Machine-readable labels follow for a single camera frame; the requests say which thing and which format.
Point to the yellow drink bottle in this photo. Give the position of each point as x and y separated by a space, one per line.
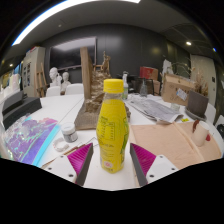
111 133

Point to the flat round red coaster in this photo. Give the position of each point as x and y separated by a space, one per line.
208 137

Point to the white plastic chair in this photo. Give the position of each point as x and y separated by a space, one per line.
220 121
210 113
74 89
53 91

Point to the black wall screen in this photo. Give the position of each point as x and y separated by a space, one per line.
71 53

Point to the small clear glass jar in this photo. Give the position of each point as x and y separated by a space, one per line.
175 107

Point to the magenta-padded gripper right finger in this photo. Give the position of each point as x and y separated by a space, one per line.
160 166

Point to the red box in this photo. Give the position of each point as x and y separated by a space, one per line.
148 72

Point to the purple patterned painting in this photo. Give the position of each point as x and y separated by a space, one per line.
30 138

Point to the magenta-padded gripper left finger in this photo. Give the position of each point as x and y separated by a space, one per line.
58 166

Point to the wooden easel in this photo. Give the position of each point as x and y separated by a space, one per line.
41 83

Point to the black foam block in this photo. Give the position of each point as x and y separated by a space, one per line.
21 111
12 101

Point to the dark clear spray bottle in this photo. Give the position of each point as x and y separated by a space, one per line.
143 89

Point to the small yellow tag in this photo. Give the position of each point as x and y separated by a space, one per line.
185 120

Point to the white cabinet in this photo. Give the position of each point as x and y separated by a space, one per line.
33 71

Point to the round ceiling spotlight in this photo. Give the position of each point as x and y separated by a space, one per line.
188 43

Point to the long ceiling light strip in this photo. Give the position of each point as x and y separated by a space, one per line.
50 13

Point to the grey newspaper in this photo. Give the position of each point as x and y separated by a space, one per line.
153 110

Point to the white plaster bust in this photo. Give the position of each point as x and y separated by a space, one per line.
65 81
54 76

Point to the spray bottle with green liquid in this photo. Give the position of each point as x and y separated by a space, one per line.
125 88

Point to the small jar with white lid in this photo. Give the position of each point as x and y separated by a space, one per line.
69 132

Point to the peach desk mat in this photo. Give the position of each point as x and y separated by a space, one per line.
166 143

